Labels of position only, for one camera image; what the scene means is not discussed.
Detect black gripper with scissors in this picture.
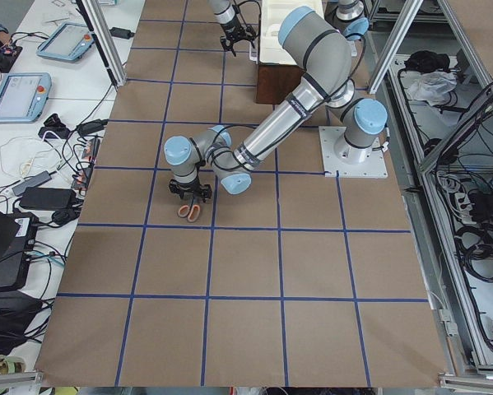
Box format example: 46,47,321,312
169,178,212,202

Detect black gripper at drawer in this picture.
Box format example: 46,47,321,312
220,25,256,56

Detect orange handled scissors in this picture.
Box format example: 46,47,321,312
177,195,202,223

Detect white plastic tray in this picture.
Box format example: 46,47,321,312
258,0,324,66

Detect dark brown wooden cabinet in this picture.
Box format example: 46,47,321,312
255,63,323,109

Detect black power adapter brick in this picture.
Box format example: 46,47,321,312
109,27,135,40

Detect large black power brick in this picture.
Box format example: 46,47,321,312
19,187,77,211

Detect grey usb hub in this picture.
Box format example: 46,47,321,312
12,170,52,197

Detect brown paper mat blue grid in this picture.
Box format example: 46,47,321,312
35,1,447,388

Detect blue teach pendant far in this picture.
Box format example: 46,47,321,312
36,22,93,62

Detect blue teach pendant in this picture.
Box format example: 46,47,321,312
0,72,52,123
36,22,93,62

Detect black laptop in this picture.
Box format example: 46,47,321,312
0,212,38,292

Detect blue teach pendant near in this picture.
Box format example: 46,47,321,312
0,72,52,123

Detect white crumpled cloth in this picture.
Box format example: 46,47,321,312
407,71,457,106

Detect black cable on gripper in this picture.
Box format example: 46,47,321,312
231,0,264,42

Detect aluminium frame post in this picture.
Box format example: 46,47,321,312
77,0,127,89

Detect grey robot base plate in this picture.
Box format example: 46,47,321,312
319,126,388,179

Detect white cable bundle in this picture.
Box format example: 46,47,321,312
0,136,66,179

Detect aluminium side frame rail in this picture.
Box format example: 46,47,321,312
365,1,493,384

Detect black coiled cables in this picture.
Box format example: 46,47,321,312
451,221,493,285

